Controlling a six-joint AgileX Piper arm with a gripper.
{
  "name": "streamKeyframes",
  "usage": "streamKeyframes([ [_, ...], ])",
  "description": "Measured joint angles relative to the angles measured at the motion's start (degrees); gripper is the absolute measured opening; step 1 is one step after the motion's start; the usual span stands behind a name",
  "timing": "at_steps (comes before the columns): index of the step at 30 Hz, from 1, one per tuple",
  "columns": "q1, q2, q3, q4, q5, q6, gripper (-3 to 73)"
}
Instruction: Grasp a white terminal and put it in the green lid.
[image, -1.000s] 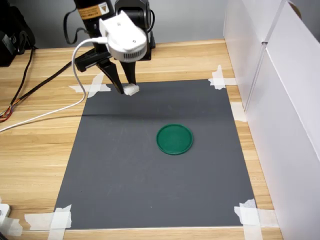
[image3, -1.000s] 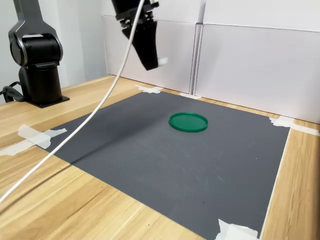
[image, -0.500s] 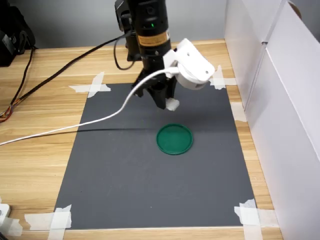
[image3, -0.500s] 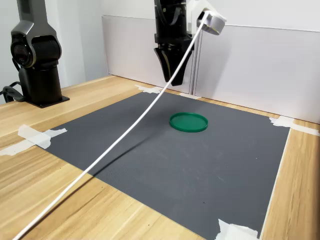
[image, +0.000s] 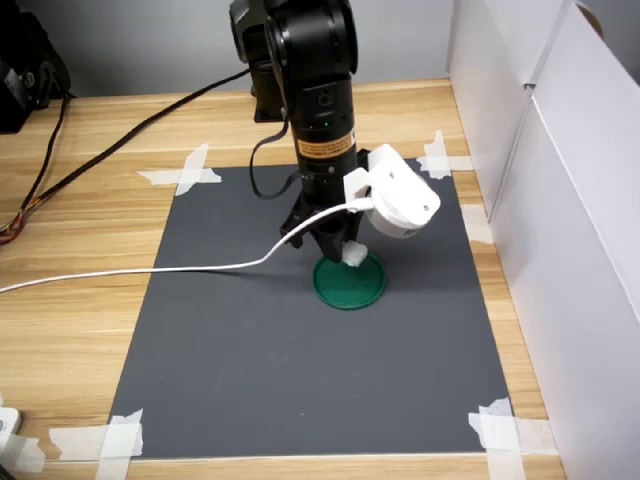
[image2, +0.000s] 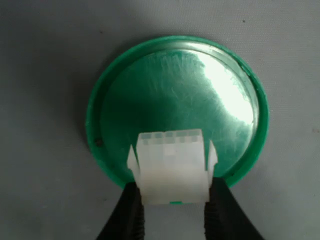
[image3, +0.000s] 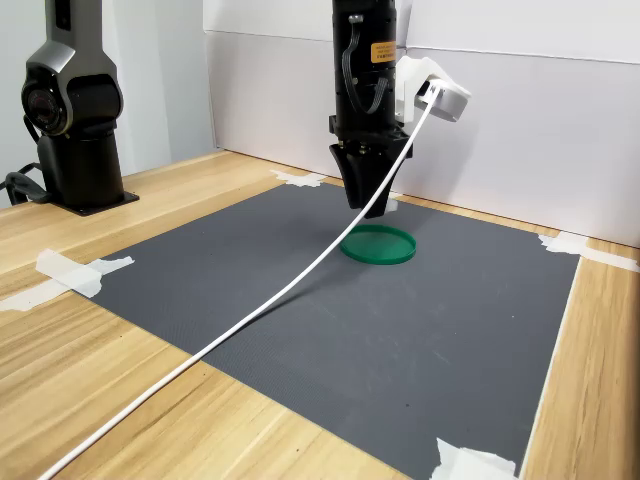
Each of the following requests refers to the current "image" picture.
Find white camera cable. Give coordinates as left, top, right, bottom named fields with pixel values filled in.
left=0, top=196, right=375, bottom=295

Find white camera box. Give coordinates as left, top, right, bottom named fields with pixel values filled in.
left=341, top=143, right=443, bottom=241

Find round green lid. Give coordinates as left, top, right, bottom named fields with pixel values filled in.
left=311, top=249, right=388, bottom=312

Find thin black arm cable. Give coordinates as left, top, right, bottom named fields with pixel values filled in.
left=248, top=106, right=307, bottom=202

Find dark grey mat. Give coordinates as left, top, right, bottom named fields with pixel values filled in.
left=107, top=158, right=517, bottom=461

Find white partition panel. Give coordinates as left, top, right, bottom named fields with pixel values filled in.
left=444, top=0, right=577, bottom=217
left=489, top=0, right=640, bottom=480

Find small white plastic terminal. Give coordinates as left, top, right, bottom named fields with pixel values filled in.
left=341, top=240, right=370, bottom=268

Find black equipment box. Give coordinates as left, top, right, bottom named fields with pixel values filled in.
left=0, top=8, right=74, bottom=135

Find white masking tape patch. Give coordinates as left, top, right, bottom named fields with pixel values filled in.
left=467, top=396, right=560, bottom=480
left=136, top=143, right=223, bottom=197
left=47, top=408, right=146, bottom=480
left=415, top=129, right=474, bottom=181
left=459, top=203, right=497, bottom=245
left=0, top=433, right=47, bottom=475

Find thick black braided cable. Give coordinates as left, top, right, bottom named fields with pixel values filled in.
left=18, top=67, right=253, bottom=215

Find black braided cable coloured wires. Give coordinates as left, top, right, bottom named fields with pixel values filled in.
left=0, top=94, right=71, bottom=246

